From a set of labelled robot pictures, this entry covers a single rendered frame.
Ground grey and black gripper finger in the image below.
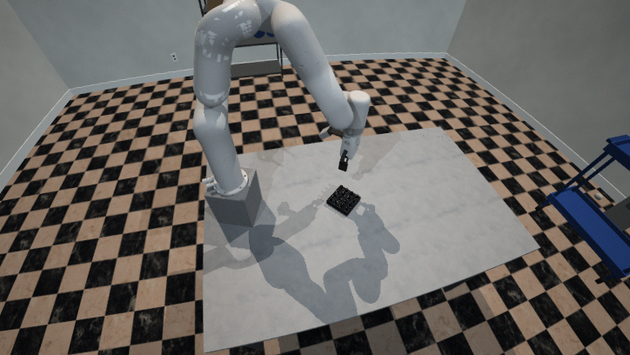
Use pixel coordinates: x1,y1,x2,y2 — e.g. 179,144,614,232
338,150,348,171

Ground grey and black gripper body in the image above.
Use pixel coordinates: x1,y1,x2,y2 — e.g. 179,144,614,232
339,130,364,160

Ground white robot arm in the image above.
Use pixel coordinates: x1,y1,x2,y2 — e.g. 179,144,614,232
192,0,371,196

